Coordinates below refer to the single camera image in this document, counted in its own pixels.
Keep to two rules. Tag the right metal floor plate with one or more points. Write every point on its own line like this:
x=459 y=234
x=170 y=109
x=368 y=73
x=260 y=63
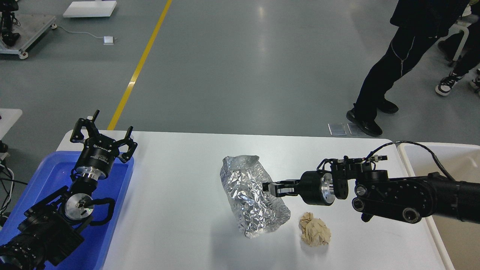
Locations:
x=355 y=130

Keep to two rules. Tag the white floor socket box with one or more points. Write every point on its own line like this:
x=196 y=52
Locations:
x=108 y=40

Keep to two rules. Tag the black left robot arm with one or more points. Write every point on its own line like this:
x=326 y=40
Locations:
x=52 y=227

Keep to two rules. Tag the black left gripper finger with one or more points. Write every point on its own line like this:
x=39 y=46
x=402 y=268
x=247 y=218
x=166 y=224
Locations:
x=128 y=141
x=87 y=124

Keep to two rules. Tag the white flat board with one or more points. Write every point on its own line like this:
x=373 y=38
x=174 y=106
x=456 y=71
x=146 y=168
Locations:
x=90 y=9

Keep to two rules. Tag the crumpled brown paper ball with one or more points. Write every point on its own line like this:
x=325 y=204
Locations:
x=314 y=231

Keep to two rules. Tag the left metal floor plate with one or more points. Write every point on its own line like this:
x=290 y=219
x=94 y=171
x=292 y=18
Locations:
x=337 y=129

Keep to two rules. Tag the silver foil bag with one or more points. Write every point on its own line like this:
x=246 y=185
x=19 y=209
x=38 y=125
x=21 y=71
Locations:
x=256 y=212

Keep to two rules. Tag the person in black clothes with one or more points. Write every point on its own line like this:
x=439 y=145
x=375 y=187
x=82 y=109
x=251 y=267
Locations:
x=420 y=25

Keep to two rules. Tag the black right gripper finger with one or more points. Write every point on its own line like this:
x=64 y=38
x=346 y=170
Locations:
x=280 y=192
x=266 y=187

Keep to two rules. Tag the metal floor plate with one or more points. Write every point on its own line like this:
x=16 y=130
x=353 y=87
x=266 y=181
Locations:
x=355 y=130
x=337 y=129

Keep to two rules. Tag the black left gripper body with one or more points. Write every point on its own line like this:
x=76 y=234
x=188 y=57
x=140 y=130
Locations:
x=98 y=156

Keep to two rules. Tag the white side table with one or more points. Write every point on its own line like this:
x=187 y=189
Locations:
x=8 y=118

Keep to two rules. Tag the beige plastic bin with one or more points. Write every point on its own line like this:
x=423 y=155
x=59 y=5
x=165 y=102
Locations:
x=459 y=241

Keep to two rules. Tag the blue plastic bin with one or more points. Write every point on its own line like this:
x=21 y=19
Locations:
x=54 y=172

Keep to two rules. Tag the person with white sneakers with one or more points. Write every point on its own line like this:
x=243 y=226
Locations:
x=469 y=61

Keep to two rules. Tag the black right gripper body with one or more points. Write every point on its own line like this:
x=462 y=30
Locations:
x=316 y=188

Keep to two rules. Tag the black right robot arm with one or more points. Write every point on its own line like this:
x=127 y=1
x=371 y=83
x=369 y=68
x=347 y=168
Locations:
x=407 y=199

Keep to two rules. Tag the grey wheeled platform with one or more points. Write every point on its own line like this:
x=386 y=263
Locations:
x=31 y=27

